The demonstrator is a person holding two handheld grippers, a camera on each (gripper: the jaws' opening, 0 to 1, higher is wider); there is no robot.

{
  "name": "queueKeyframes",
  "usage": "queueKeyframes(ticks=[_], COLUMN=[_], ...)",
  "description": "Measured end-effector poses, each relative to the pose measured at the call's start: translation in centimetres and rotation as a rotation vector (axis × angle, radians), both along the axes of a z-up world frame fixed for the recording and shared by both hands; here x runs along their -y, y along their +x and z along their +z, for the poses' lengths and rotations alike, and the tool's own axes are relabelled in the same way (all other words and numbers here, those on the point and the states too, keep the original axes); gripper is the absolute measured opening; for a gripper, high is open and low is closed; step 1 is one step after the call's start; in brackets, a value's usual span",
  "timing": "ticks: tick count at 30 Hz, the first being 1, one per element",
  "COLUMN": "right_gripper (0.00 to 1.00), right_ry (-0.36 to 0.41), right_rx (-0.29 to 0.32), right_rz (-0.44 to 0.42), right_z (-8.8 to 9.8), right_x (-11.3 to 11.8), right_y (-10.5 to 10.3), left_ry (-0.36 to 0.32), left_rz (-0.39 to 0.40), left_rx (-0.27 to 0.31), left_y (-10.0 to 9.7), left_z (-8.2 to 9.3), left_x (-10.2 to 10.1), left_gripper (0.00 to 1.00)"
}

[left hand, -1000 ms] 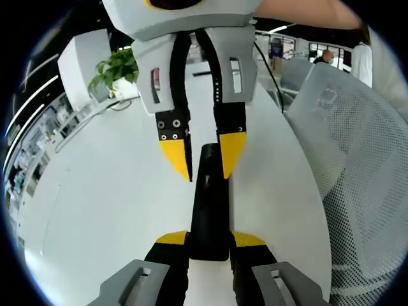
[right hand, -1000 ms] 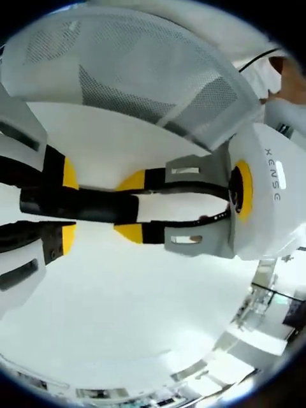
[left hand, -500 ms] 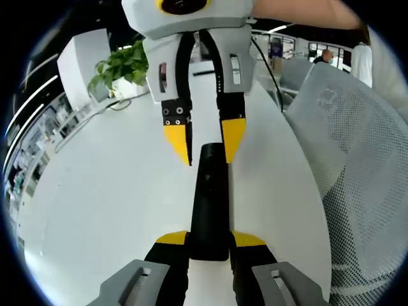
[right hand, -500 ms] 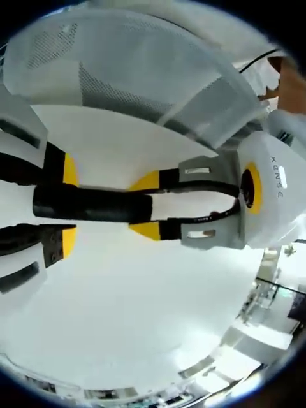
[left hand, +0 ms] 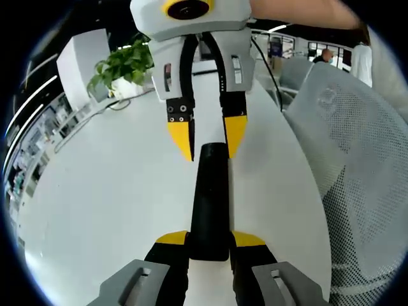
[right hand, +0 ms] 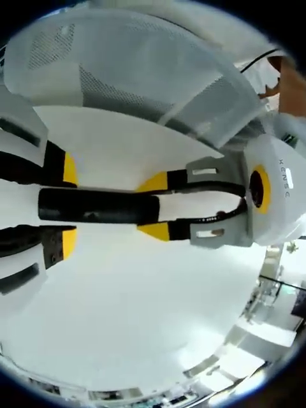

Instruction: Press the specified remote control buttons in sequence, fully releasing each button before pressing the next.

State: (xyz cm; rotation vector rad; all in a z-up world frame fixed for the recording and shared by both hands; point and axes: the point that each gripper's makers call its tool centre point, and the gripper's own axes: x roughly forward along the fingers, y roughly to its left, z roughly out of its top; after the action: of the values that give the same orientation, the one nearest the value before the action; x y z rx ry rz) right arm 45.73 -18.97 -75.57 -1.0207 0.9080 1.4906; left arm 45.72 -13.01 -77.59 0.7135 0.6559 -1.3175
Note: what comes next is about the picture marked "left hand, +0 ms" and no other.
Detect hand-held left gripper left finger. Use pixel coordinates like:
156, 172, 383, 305
85, 231, 191, 306

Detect white square pillar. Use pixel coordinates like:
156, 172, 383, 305
56, 27, 112, 103

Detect white plant pot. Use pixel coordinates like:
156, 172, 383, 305
107, 78, 146, 98

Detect black remote control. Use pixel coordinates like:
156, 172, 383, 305
189, 143, 231, 261

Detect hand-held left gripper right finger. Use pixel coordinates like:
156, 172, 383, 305
229, 229, 331, 306

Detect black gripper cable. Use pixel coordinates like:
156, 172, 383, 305
251, 35, 285, 112

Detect green potted plant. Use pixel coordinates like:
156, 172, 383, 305
86, 37, 156, 94

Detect grey table cable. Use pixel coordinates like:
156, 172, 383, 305
53, 94, 132, 154

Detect grey mesh office chair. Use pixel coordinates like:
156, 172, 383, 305
282, 61, 408, 306

